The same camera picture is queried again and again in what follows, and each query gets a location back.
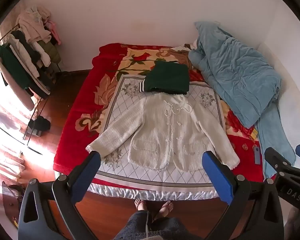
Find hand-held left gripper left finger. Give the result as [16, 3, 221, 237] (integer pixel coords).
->
[18, 151, 102, 240]

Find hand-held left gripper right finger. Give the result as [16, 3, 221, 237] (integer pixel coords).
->
[202, 151, 284, 240]

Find white knit jacket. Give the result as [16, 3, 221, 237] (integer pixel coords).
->
[86, 92, 240, 173]

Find person's right forearm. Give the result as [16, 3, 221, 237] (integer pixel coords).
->
[284, 206, 300, 240]

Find black metal clothes rack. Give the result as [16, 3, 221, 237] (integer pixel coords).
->
[0, 22, 63, 155]

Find beige clothes pile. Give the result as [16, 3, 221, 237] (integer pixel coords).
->
[16, 5, 53, 46]

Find small blue device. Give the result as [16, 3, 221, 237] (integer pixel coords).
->
[253, 145, 261, 165]

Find red floral blanket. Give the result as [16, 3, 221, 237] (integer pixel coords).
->
[53, 43, 265, 188]

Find person's right foot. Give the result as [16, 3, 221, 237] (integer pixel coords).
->
[153, 200, 174, 221]

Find person's foot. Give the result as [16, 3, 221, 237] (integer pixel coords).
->
[134, 198, 148, 213]
[153, 200, 174, 221]

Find person's left foot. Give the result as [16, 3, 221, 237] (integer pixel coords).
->
[134, 198, 148, 213]

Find black bundle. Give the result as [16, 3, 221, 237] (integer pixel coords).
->
[27, 116, 52, 137]

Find white ruffled bed skirt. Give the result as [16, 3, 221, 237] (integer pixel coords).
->
[87, 182, 218, 202]

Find person's dark fleece pants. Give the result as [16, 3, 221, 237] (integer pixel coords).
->
[114, 210, 192, 240]

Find dark wooden chair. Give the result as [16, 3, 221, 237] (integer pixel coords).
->
[1, 181, 26, 228]

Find pink curtain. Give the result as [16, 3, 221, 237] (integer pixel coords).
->
[0, 80, 54, 180]

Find light blue quilt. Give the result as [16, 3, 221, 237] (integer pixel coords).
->
[189, 21, 297, 178]

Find folded green garment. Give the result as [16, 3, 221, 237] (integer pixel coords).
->
[139, 61, 190, 95]

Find brown cloth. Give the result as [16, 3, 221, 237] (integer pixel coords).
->
[162, 47, 193, 68]

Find white cord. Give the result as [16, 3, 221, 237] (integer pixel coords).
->
[143, 211, 151, 240]

